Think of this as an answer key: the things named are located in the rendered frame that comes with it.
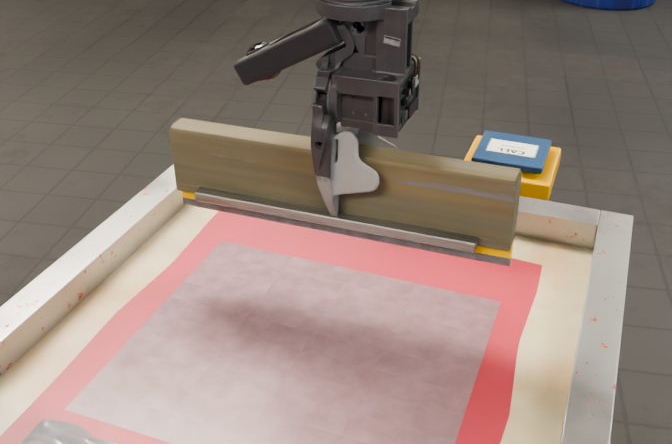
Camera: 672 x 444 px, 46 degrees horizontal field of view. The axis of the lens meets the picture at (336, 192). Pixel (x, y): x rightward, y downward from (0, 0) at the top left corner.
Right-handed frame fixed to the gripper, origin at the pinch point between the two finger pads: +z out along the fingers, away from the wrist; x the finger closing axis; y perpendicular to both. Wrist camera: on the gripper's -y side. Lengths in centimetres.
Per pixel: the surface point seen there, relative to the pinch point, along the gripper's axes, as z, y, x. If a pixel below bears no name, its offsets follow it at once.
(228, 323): 13.4, -9.1, -7.6
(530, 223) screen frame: 11.6, 17.5, 20.1
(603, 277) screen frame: 10.1, 26.6, 9.4
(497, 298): 13.6, 16.2, 6.5
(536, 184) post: 13.9, 16.4, 34.7
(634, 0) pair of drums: 102, 25, 469
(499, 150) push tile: 12.0, 10.2, 39.6
